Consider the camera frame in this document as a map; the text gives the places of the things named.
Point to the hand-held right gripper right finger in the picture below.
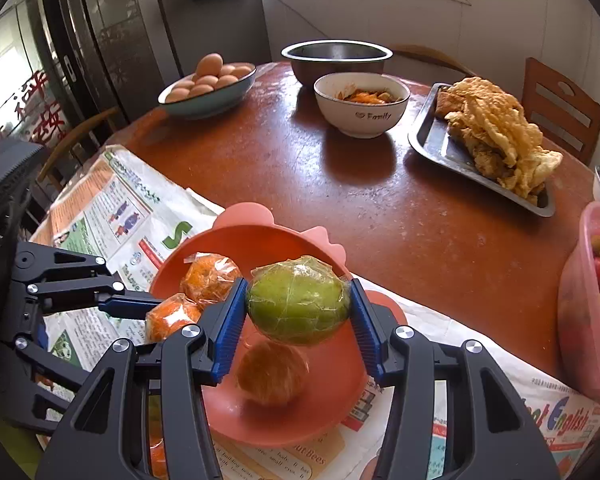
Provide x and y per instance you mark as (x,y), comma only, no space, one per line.
(365,330)

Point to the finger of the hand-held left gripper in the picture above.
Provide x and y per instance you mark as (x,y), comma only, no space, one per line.
(45,375)
(130,306)

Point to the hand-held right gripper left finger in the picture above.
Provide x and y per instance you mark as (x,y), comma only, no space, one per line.
(230,330)

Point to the orange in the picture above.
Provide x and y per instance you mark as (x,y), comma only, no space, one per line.
(207,280)
(157,460)
(272,375)
(172,317)

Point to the green citrus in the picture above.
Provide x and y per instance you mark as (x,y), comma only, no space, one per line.
(297,300)

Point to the orange plastic fruit plate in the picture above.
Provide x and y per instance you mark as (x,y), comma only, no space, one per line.
(330,410)

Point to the glass door with red lettering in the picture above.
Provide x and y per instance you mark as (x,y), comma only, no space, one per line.
(25,100)

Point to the curved-back wooden chair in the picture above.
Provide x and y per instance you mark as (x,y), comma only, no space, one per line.
(80,130)
(430,52)

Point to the printed newspaper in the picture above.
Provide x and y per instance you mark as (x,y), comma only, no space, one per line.
(105,200)

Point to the stainless steel refrigerator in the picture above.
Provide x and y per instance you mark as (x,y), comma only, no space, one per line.
(115,35)

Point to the metal baking tray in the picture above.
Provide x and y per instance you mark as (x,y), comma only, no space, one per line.
(432,140)

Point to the pink plastic container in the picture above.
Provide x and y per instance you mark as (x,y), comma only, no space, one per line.
(572,300)

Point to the white ceramic bowl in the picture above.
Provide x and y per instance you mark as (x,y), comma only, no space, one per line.
(360,117)

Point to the teal enamel bowl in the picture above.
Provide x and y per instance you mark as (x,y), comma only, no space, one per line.
(210,105)

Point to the orange cooked food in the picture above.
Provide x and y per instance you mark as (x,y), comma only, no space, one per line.
(362,96)

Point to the pile of brown eggs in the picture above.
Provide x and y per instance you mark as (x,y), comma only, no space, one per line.
(210,67)

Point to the pile of fried dough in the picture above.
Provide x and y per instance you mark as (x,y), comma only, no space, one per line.
(495,125)

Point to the stainless steel bowl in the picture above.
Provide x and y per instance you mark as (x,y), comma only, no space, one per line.
(305,67)

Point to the wooden slatted chair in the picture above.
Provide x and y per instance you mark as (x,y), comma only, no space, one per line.
(532,90)

